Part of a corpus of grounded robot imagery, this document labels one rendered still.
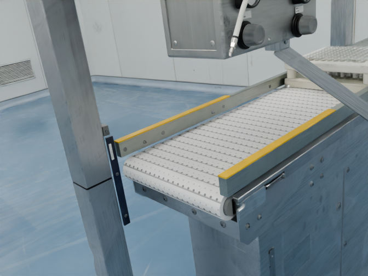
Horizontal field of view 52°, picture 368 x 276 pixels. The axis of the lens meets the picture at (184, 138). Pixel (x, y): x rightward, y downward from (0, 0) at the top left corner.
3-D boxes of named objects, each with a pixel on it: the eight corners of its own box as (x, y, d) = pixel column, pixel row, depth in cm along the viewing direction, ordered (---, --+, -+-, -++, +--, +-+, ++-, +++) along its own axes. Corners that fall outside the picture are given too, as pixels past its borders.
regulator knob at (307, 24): (308, 39, 51) (307, 6, 50) (291, 39, 53) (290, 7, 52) (319, 35, 54) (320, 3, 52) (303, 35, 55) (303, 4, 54)
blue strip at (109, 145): (125, 226, 79) (106, 138, 72) (123, 225, 79) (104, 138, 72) (131, 223, 80) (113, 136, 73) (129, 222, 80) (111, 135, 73)
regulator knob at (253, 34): (252, 52, 44) (249, 11, 42) (236, 51, 45) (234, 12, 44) (268, 46, 46) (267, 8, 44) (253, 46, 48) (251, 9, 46)
